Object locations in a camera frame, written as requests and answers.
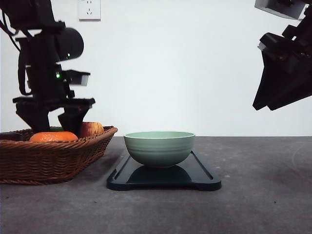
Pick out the red yellow apple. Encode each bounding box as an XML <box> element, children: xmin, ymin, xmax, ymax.
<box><xmin>79</xmin><ymin>121</ymin><xmax>104</xmax><ymax>137</ymax></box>

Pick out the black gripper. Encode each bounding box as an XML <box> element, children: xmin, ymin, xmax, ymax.
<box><xmin>253</xmin><ymin>5</ymin><xmax>312</xmax><ymax>111</ymax></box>
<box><xmin>12</xmin><ymin>63</ymin><xmax>95</xmax><ymax>137</ymax></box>

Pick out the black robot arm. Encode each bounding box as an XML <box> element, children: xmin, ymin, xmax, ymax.
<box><xmin>0</xmin><ymin>0</ymin><xmax>95</xmax><ymax>137</ymax></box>

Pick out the green ceramic bowl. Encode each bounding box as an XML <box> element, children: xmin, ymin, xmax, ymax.
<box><xmin>124</xmin><ymin>131</ymin><xmax>195</xmax><ymax>166</ymax></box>

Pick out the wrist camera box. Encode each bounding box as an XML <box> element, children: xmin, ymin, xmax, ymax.
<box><xmin>62</xmin><ymin>70</ymin><xmax>90</xmax><ymax>86</ymax></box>
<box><xmin>254</xmin><ymin>0</ymin><xmax>309</xmax><ymax>20</ymax></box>

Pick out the green lime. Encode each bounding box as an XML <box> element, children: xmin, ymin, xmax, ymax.
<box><xmin>50</xmin><ymin>126</ymin><xmax>63</xmax><ymax>132</ymax></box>

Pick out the white wall socket left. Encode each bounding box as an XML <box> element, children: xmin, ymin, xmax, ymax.
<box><xmin>78</xmin><ymin>0</ymin><xmax>101</xmax><ymax>21</ymax></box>

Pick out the orange tangerine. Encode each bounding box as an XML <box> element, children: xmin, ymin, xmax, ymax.
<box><xmin>29</xmin><ymin>132</ymin><xmax>78</xmax><ymax>142</ymax></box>

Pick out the brown wicker basket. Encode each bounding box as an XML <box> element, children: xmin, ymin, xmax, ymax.
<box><xmin>0</xmin><ymin>126</ymin><xmax>118</xmax><ymax>185</ymax></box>

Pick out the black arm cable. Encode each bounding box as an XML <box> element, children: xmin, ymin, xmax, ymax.
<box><xmin>0</xmin><ymin>11</ymin><xmax>31</xmax><ymax>96</ymax></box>

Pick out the dark blue rectangular tray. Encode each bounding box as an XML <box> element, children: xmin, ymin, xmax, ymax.
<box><xmin>107</xmin><ymin>150</ymin><xmax>222</xmax><ymax>191</ymax></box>

